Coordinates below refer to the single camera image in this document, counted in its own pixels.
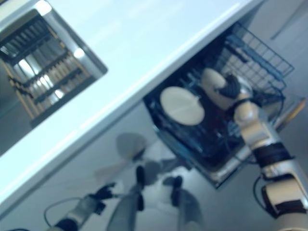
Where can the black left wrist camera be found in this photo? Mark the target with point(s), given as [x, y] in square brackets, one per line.
[100, 209]

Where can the stainless steel sink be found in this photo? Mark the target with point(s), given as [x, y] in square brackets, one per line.
[79, 55]

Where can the black dishwasher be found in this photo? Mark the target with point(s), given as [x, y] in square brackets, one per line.
[216, 166]

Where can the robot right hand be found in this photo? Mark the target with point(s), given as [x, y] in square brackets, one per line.
[233, 90]

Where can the glossy white cabinet door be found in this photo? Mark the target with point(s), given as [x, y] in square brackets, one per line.
[108, 125]

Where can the robot right leg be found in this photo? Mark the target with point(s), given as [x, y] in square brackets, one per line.
[185, 209]

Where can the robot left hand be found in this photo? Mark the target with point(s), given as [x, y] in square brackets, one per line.
[104, 191]

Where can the cream plate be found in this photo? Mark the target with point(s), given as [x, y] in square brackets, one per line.
[214, 81]
[180, 106]

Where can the robot left arm silver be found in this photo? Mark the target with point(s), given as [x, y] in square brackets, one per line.
[81, 209]

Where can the robot right arm silver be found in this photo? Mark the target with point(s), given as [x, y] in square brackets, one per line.
[257, 130]

